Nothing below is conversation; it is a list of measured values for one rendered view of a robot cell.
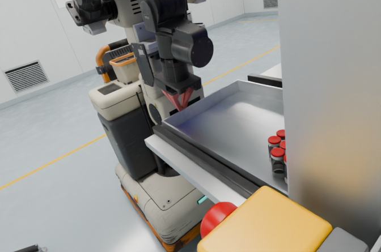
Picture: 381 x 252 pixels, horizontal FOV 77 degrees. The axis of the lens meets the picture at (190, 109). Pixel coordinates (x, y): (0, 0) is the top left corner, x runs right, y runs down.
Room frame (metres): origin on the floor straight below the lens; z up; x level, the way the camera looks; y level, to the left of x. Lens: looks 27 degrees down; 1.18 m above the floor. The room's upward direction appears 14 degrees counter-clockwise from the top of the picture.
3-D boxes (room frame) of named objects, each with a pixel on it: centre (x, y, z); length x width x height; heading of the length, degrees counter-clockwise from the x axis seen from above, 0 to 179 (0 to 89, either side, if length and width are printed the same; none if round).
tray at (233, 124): (0.42, -0.12, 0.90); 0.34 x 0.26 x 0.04; 30
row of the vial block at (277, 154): (0.32, -0.18, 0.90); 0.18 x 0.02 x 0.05; 120
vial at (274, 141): (0.31, -0.12, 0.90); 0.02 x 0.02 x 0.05
